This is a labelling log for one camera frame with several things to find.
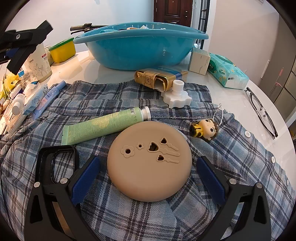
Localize black phone case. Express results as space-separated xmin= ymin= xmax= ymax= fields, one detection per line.
xmin=34 ymin=145 xmax=79 ymax=185

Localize green cream tube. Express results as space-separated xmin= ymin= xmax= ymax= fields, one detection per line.
xmin=61 ymin=106 xmax=151 ymax=145

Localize small doll figurine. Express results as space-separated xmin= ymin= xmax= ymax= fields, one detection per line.
xmin=189 ymin=118 xmax=219 ymax=141

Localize round beige silicone case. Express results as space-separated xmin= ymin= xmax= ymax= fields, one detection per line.
xmin=107 ymin=121 xmax=192 ymax=202

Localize white plastic knob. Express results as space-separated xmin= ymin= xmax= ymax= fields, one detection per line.
xmin=161 ymin=80 xmax=192 ymax=108

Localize white floral Debo cup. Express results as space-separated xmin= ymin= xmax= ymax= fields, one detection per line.
xmin=25 ymin=43 xmax=52 ymax=82

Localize yellow plastic bag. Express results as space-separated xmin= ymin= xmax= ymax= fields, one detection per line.
xmin=0 ymin=73 xmax=20 ymax=99

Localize yellow box green rim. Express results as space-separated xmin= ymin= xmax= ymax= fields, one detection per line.
xmin=49 ymin=38 xmax=76 ymax=63

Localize white plastic bottle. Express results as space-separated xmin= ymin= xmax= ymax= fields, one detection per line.
xmin=11 ymin=93 xmax=26 ymax=115

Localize light blue sachet pack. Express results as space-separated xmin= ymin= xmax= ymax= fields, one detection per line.
xmin=23 ymin=84 xmax=49 ymax=116

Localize blue tube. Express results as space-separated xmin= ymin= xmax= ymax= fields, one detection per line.
xmin=33 ymin=80 xmax=66 ymax=120

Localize blue plaid shirt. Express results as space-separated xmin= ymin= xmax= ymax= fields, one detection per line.
xmin=1 ymin=81 xmax=295 ymax=240

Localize blue plastic basin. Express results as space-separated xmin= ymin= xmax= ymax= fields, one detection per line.
xmin=74 ymin=22 xmax=208 ymax=70

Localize gold cigarette box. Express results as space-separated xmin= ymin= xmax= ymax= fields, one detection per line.
xmin=134 ymin=66 xmax=188 ymax=92

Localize green tissue pack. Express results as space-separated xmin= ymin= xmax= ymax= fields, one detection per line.
xmin=207 ymin=53 xmax=249 ymax=90

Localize dark red entrance door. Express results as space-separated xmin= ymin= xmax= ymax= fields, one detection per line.
xmin=154 ymin=0 xmax=193 ymax=27

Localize white square box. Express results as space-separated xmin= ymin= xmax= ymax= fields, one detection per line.
xmin=188 ymin=47 xmax=211 ymax=75

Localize beige refrigerator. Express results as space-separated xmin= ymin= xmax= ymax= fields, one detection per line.
xmin=258 ymin=16 xmax=296 ymax=121

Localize black glass sliding door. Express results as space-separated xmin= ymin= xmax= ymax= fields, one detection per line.
xmin=196 ymin=0 xmax=212 ymax=50

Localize bicycle handlebar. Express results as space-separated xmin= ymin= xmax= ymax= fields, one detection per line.
xmin=70 ymin=23 xmax=106 ymax=35

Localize black frame eyeglasses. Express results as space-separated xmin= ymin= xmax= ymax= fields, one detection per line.
xmin=244 ymin=87 xmax=278 ymax=139

